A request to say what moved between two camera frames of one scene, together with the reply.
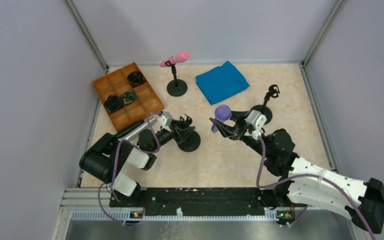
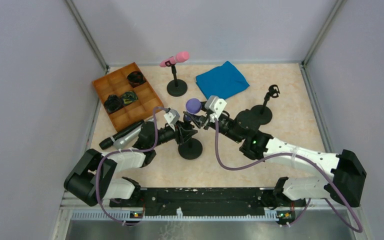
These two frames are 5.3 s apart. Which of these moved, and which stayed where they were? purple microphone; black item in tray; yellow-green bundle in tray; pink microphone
Moved: purple microphone
Stayed: yellow-green bundle in tray; black item in tray; pink microphone
